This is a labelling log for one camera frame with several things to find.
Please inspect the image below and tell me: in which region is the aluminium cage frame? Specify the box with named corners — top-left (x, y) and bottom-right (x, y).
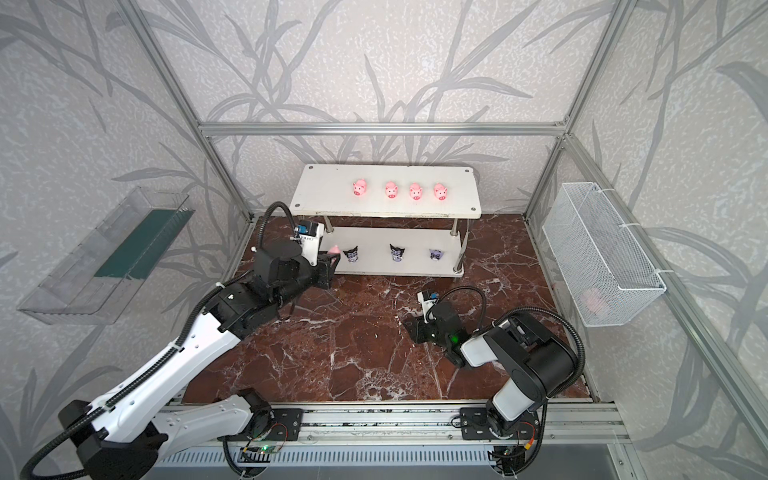
top-left (117, 1), bottom-right (767, 448)

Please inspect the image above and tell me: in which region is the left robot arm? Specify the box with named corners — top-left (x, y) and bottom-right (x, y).
top-left (19, 236), bottom-right (342, 479)

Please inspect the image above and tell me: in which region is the white wire mesh basket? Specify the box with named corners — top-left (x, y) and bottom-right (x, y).
top-left (543, 182), bottom-right (667, 327)

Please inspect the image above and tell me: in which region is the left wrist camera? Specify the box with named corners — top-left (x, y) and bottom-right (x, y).
top-left (295, 220), bottom-right (325, 266)

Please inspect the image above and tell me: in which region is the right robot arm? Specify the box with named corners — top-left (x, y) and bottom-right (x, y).
top-left (402, 301), bottom-right (586, 443)

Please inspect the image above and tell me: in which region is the pink toy in basket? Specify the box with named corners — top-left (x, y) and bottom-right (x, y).
top-left (582, 288), bottom-right (610, 318)

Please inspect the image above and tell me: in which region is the clear plastic wall bin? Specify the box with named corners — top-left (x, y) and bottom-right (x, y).
top-left (17, 187), bottom-right (195, 326)

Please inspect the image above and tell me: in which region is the black purple figurine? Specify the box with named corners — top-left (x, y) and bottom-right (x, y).
top-left (390, 245), bottom-right (405, 262)
top-left (343, 246), bottom-right (359, 263)

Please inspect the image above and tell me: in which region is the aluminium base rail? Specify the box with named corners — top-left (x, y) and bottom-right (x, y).
top-left (151, 400), bottom-right (629, 454)

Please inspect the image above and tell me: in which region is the white two-tier shelf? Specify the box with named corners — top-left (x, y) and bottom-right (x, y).
top-left (290, 164), bottom-right (482, 278)

